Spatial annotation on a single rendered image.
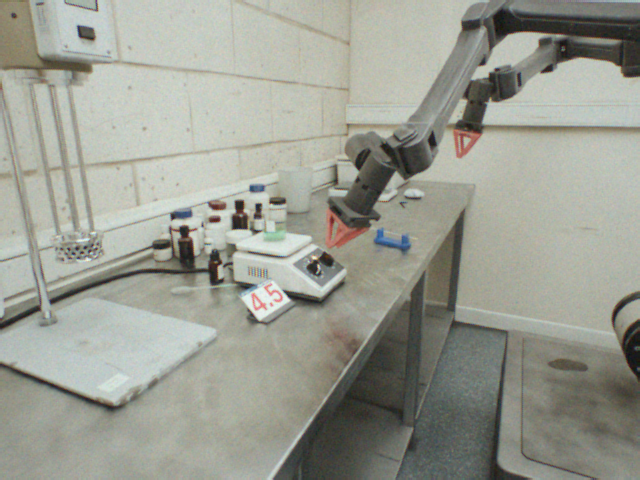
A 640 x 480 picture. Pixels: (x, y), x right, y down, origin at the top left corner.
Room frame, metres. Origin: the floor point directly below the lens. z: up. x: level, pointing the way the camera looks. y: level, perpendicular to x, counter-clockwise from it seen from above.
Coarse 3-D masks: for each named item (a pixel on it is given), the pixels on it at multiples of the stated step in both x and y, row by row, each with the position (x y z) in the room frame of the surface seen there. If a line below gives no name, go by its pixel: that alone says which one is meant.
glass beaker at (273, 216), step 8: (264, 208) 0.82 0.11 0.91; (272, 208) 0.82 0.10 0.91; (280, 208) 0.86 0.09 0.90; (264, 216) 0.82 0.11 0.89; (272, 216) 0.82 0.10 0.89; (280, 216) 0.82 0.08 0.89; (264, 224) 0.83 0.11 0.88; (272, 224) 0.82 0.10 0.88; (280, 224) 0.82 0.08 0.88; (264, 232) 0.83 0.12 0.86; (272, 232) 0.82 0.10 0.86; (280, 232) 0.82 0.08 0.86; (264, 240) 0.83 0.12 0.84; (272, 240) 0.82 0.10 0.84; (280, 240) 0.82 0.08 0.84
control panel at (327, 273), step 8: (304, 256) 0.80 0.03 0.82; (312, 256) 0.81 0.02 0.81; (296, 264) 0.76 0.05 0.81; (304, 264) 0.77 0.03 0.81; (320, 264) 0.80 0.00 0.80; (336, 264) 0.83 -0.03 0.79; (304, 272) 0.75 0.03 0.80; (328, 272) 0.79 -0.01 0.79; (336, 272) 0.80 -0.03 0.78; (320, 280) 0.75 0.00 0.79; (328, 280) 0.76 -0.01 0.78
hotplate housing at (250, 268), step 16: (240, 256) 0.80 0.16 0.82; (256, 256) 0.79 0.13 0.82; (272, 256) 0.79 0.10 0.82; (288, 256) 0.79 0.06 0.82; (240, 272) 0.80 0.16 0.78; (256, 272) 0.78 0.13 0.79; (272, 272) 0.77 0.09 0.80; (288, 272) 0.75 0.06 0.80; (288, 288) 0.75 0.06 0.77; (304, 288) 0.74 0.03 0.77; (320, 288) 0.73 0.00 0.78
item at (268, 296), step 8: (264, 288) 0.72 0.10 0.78; (272, 288) 0.73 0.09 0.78; (248, 296) 0.68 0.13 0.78; (256, 296) 0.69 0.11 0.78; (264, 296) 0.70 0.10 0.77; (272, 296) 0.71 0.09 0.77; (280, 296) 0.72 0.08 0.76; (256, 304) 0.67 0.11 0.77; (264, 304) 0.68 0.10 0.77; (272, 304) 0.69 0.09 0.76; (256, 312) 0.66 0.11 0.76; (264, 312) 0.67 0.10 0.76
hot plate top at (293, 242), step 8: (248, 240) 0.84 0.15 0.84; (256, 240) 0.84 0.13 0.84; (288, 240) 0.84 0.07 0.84; (296, 240) 0.84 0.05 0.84; (304, 240) 0.84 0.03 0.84; (240, 248) 0.80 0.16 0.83; (248, 248) 0.79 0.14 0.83; (256, 248) 0.79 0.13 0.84; (264, 248) 0.78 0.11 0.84; (272, 248) 0.78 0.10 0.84; (280, 248) 0.78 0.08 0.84; (288, 248) 0.78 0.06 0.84; (296, 248) 0.80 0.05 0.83
